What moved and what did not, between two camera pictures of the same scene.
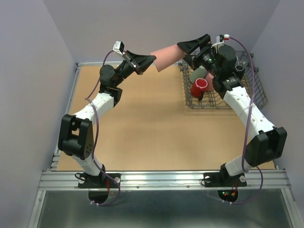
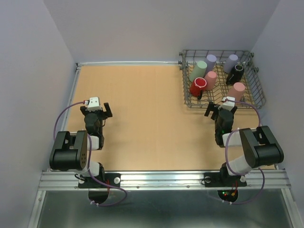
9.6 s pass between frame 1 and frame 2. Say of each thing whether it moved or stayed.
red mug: stayed
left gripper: moved
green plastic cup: stayed
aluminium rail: stayed
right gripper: moved
